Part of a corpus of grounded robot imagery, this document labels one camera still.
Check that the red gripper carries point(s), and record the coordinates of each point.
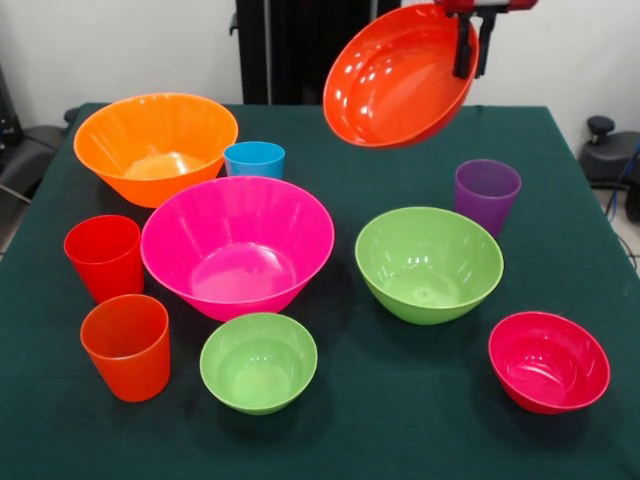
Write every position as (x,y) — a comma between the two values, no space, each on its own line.
(460,6)

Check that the purple cup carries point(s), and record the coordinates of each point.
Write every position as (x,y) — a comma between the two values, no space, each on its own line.
(485,200)

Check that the blue cup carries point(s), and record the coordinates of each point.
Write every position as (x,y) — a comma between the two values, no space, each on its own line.
(255,160)

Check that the red-orange bowl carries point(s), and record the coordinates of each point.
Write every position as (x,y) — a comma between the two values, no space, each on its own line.
(400,80)

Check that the large green bowl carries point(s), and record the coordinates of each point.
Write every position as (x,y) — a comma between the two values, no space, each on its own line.
(425,270)

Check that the red-orange cup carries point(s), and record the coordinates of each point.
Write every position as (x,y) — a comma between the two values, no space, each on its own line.
(130,355)

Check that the small green bowl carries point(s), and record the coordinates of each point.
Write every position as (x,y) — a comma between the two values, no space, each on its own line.
(257,370)

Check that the black pedestal leg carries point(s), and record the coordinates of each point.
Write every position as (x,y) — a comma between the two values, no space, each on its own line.
(30,155)
(607,160)

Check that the large pink bowl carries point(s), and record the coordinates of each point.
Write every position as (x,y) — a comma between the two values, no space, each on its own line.
(235,240)

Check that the small pink bowl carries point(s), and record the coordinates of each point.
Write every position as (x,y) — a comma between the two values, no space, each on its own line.
(547,365)

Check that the large orange bowl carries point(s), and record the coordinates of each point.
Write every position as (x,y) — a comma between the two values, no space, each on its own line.
(150,130)

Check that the dark green table cloth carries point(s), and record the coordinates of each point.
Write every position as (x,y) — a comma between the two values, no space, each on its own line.
(350,440)

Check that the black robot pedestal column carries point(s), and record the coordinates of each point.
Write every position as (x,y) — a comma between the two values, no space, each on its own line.
(300,50)

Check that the red cup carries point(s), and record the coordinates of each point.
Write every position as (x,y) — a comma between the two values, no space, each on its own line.
(105,260)

